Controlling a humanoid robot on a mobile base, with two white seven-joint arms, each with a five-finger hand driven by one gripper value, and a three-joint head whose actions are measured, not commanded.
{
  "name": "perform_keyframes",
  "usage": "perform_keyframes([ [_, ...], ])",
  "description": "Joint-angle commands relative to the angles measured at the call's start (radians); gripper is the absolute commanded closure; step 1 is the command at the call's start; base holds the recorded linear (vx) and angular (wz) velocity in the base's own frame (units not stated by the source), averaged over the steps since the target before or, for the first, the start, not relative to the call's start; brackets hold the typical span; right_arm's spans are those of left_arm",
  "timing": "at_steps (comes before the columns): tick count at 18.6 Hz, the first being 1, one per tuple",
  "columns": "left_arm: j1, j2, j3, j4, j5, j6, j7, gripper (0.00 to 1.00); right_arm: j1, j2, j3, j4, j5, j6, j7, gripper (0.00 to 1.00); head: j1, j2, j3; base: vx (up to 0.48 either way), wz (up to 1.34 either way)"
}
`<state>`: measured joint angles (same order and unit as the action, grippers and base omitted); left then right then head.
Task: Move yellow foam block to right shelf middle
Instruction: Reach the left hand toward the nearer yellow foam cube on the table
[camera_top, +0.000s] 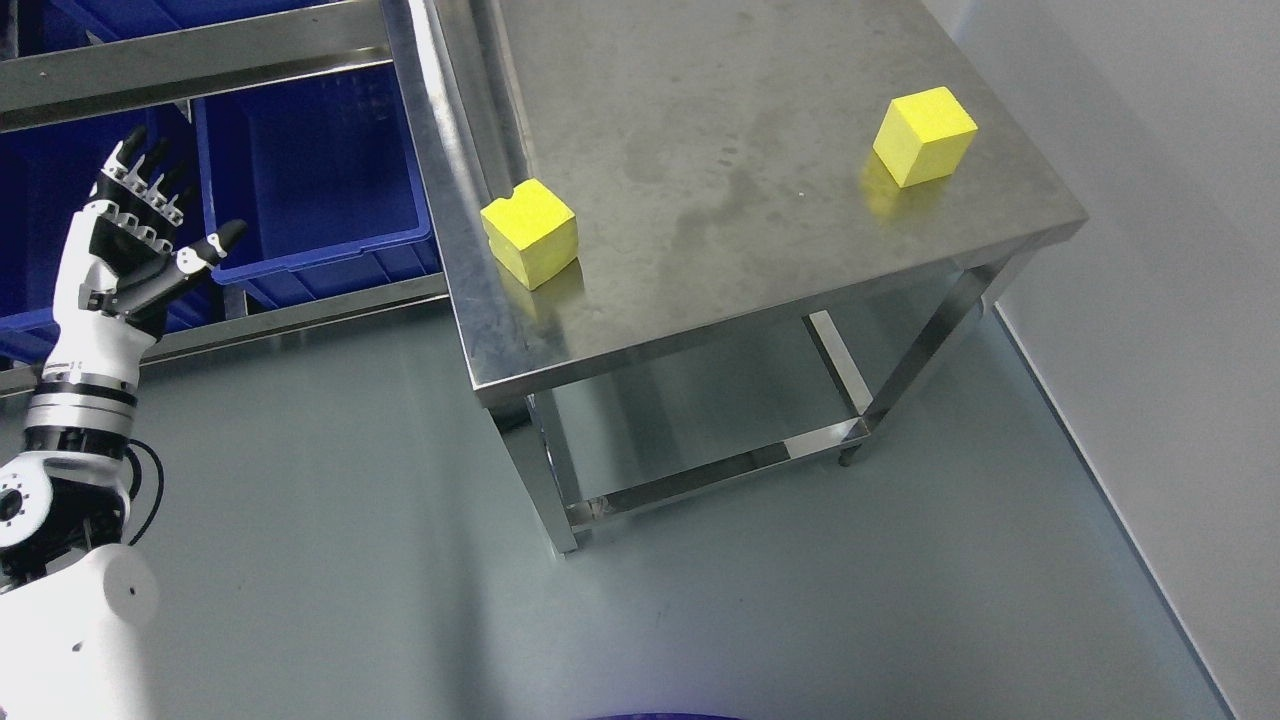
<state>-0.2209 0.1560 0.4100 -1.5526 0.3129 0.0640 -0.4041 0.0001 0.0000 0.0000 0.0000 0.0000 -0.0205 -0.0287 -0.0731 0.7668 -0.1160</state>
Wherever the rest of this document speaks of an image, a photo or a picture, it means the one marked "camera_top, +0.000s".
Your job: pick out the steel shelf rack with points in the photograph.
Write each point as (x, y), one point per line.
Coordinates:
(210, 60)

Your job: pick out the blue plastic bin left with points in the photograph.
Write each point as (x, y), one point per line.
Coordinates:
(47, 174)

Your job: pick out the yellow foam block notched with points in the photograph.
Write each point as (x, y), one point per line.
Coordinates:
(532, 233)

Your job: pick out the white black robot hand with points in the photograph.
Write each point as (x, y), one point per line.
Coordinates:
(108, 320)

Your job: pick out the stainless steel table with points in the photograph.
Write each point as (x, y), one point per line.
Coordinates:
(718, 156)

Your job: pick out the yellow foam cube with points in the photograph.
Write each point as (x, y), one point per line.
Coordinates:
(923, 137)

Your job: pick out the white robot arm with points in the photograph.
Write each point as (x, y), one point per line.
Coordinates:
(78, 598)

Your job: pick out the blue plastic bin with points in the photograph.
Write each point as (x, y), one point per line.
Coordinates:
(47, 174)
(323, 172)

